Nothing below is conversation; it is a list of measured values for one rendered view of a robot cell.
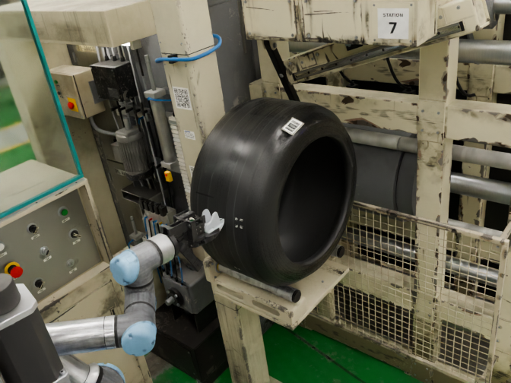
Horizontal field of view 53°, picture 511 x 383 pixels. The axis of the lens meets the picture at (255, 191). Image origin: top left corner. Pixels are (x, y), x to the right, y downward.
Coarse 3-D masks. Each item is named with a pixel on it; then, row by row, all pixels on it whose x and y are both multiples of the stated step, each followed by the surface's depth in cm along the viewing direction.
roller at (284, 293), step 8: (224, 272) 183; (232, 272) 180; (248, 280) 176; (256, 280) 174; (264, 288) 172; (272, 288) 170; (280, 288) 168; (288, 288) 167; (280, 296) 169; (288, 296) 166; (296, 296) 165
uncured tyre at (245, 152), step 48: (240, 144) 146; (288, 144) 143; (336, 144) 181; (192, 192) 154; (240, 192) 141; (288, 192) 198; (336, 192) 188; (240, 240) 145; (288, 240) 191; (336, 240) 177
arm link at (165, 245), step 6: (162, 234) 130; (156, 240) 127; (162, 240) 128; (168, 240) 128; (162, 246) 127; (168, 246) 128; (162, 252) 126; (168, 252) 127; (174, 252) 129; (168, 258) 128; (162, 264) 128
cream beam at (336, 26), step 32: (256, 0) 163; (288, 0) 155; (320, 0) 148; (352, 0) 142; (384, 0) 136; (416, 0) 131; (448, 0) 145; (256, 32) 168; (288, 32) 160; (320, 32) 153; (352, 32) 146; (416, 32) 135
